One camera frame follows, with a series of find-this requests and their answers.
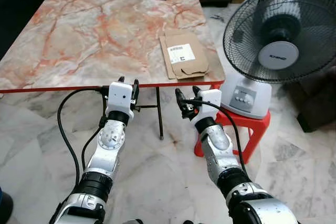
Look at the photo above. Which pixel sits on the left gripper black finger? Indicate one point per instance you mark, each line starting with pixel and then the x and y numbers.
pixel 122 78
pixel 136 88

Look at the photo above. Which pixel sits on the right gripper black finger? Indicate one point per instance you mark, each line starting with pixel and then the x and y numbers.
pixel 180 97
pixel 196 90

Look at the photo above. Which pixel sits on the brown cardboard box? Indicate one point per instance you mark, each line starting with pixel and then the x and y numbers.
pixel 195 66

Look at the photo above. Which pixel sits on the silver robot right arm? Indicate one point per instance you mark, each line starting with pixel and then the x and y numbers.
pixel 218 145

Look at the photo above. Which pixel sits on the black rubbish bin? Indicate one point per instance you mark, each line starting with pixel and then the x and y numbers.
pixel 4 205

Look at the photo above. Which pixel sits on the red plastic stool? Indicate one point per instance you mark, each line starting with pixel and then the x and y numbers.
pixel 257 129

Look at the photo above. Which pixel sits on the black grey table fan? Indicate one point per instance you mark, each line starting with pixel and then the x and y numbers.
pixel 278 53

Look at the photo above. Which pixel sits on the robot right leg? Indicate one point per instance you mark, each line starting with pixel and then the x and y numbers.
pixel 189 222

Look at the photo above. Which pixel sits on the robot leg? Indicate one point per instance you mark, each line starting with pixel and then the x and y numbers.
pixel 132 222
pixel 189 222

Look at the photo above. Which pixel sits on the robot left leg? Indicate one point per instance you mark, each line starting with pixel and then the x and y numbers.
pixel 132 222

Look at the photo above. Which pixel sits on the dark brown furniture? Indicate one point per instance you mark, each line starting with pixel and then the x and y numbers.
pixel 315 106

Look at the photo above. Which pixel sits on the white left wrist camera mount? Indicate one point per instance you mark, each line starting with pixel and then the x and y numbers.
pixel 119 97

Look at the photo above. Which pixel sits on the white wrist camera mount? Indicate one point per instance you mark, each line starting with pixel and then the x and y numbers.
pixel 119 97
pixel 211 102

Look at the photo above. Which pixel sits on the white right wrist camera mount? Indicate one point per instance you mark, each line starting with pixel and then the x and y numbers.
pixel 211 102

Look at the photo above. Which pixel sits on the black metal table frame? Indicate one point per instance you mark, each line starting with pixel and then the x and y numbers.
pixel 159 114

